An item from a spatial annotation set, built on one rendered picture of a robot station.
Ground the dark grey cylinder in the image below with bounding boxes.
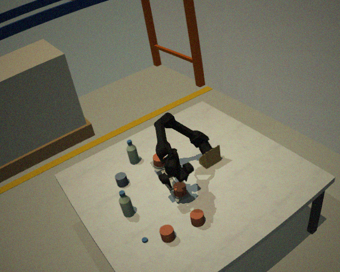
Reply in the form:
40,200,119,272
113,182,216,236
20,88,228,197
115,172,128,187

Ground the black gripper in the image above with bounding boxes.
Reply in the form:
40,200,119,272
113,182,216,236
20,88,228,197
159,163,194,188

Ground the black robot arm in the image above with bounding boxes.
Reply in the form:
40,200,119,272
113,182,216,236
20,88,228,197
154,112,213,182

